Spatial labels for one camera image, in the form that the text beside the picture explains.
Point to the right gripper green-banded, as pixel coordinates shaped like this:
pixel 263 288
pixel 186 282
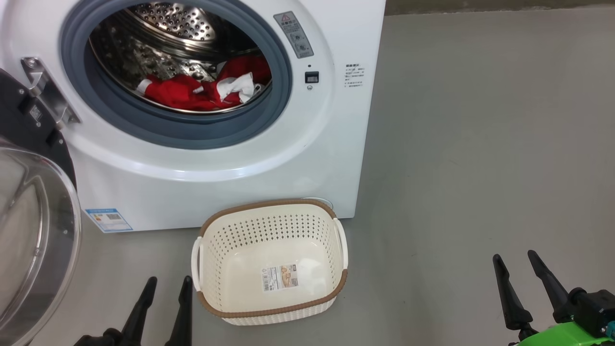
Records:
pixel 562 336

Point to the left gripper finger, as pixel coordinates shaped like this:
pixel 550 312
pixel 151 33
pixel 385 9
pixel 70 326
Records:
pixel 139 312
pixel 182 317

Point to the black-rimmed glass washer door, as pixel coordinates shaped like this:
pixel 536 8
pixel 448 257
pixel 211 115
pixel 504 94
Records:
pixel 38 240

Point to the red and white garment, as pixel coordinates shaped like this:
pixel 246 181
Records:
pixel 178 93

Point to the cream laundry basket brown rim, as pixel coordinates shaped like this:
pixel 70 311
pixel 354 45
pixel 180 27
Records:
pixel 240 269

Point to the printed basket label sticker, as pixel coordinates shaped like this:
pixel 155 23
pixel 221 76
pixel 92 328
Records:
pixel 279 278

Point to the white front-load washing machine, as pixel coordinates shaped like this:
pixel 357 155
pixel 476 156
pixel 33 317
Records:
pixel 216 192

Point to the grey rubber door gasket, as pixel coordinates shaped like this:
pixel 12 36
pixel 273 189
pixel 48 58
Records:
pixel 192 134

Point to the metal door hinge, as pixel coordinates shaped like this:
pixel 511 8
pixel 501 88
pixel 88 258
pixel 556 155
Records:
pixel 45 91

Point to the black door lock socket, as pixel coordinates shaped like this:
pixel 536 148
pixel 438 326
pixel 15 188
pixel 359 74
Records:
pixel 312 77

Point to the blue energy label sticker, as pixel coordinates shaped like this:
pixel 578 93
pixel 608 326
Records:
pixel 108 220

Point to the round white filter cover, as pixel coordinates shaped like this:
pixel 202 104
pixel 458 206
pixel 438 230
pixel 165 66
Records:
pixel 324 202

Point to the perforated steel washer drum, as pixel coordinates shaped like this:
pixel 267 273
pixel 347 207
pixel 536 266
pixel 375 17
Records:
pixel 168 19

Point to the grey warning sticker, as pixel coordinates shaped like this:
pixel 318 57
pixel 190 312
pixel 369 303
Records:
pixel 294 36

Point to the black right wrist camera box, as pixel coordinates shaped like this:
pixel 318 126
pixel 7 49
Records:
pixel 596 310

